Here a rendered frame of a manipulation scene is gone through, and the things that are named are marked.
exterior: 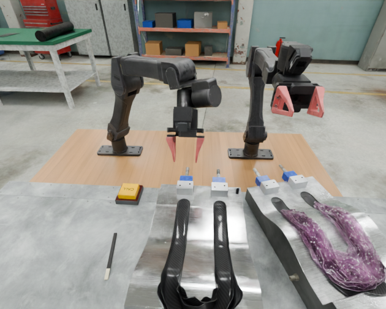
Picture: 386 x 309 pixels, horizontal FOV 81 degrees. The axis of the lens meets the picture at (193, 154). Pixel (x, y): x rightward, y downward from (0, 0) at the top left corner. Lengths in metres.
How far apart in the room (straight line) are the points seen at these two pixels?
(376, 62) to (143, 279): 6.12
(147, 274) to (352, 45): 6.35
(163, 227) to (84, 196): 0.38
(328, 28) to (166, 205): 5.88
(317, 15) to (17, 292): 6.12
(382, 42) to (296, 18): 1.71
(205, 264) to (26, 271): 0.49
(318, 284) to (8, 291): 0.75
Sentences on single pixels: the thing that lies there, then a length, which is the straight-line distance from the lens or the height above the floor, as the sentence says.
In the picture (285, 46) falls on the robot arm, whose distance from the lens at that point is 0.66.
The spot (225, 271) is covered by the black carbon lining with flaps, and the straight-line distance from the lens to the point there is 0.55.
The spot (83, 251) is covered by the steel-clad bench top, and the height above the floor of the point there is 0.80.
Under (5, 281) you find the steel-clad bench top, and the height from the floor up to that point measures 0.80.
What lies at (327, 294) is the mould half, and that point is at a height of 0.87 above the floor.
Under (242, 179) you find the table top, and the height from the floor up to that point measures 0.80.
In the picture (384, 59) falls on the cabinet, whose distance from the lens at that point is 6.34.
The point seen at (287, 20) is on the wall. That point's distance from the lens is 6.01.
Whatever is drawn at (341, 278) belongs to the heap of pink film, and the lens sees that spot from 0.66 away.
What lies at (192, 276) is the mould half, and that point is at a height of 0.93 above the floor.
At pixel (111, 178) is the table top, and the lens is 0.96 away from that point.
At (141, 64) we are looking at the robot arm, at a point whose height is 1.23.
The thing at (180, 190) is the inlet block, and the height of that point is 0.91.
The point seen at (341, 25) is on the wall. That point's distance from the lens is 6.35.
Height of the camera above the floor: 1.41
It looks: 36 degrees down
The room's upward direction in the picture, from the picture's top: straight up
